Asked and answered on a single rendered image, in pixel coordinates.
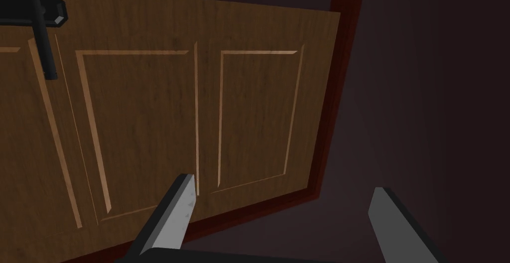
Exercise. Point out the brown wooden panelled door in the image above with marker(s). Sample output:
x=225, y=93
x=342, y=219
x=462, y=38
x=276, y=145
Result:
x=159, y=107

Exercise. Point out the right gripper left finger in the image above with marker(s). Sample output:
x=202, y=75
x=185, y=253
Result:
x=171, y=219

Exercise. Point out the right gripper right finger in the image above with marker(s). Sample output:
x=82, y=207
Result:
x=398, y=231

